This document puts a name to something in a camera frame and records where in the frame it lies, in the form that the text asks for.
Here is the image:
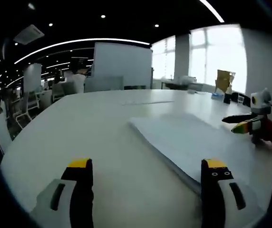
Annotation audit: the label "bright window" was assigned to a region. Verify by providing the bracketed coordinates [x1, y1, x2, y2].
[151, 23, 248, 95]

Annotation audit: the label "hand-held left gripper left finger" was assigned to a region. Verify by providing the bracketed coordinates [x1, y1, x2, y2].
[30, 157, 95, 228]

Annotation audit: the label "white square pillar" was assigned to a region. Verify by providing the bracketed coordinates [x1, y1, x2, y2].
[23, 63, 42, 93]

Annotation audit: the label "white linear ceiling light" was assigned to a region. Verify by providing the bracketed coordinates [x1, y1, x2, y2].
[14, 38, 151, 65]
[199, 0, 225, 24]

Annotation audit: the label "stack of white printing papers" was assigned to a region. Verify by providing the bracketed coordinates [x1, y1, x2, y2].
[128, 113, 258, 196]

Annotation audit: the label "square ceiling air vent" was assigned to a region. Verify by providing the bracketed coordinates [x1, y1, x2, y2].
[13, 24, 46, 46]

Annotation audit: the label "white table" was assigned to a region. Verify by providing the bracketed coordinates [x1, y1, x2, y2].
[0, 88, 272, 228]

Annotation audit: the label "frosted divider panel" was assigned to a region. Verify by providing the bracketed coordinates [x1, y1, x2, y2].
[84, 75, 125, 93]

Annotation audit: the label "round ceiling downlights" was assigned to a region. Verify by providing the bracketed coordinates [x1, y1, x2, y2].
[29, 3, 160, 28]

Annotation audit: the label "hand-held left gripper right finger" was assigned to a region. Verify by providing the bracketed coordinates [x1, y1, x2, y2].
[200, 158, 265, 228]

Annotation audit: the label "group of white office chairs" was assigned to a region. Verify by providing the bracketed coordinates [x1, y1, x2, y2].
[4, 82, 67, 130]

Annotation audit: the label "brown cardboard boxes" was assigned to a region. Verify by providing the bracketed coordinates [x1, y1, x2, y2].
[215, 68, 236, 95]

